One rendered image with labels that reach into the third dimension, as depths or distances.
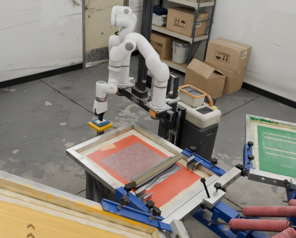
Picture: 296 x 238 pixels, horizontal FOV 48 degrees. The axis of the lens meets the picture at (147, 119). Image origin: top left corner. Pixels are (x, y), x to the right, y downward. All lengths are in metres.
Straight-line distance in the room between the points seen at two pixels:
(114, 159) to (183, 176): 0.44
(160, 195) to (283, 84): 4.05
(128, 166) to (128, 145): 0.23
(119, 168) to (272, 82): 4.05
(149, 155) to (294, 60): 3.73
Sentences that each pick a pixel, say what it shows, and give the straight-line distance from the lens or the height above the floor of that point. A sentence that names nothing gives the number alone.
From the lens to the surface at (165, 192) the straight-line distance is 1.90.
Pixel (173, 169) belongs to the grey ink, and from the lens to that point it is 2.06.
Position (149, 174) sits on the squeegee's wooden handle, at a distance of 1.89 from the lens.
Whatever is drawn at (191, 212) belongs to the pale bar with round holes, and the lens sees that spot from 1.75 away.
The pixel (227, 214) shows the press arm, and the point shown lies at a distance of 1.75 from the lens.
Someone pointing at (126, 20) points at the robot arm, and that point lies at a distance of 2.35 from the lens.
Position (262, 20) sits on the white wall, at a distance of 5.63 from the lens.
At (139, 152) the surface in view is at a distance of 2.18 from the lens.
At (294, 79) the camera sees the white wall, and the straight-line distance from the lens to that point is 5.55.
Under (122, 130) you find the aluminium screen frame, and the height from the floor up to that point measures 0.99.
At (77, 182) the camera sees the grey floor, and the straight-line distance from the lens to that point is 3.40.
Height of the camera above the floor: 2.22
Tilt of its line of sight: 30 degrees down
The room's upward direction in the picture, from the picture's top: 6 degrees clockwise
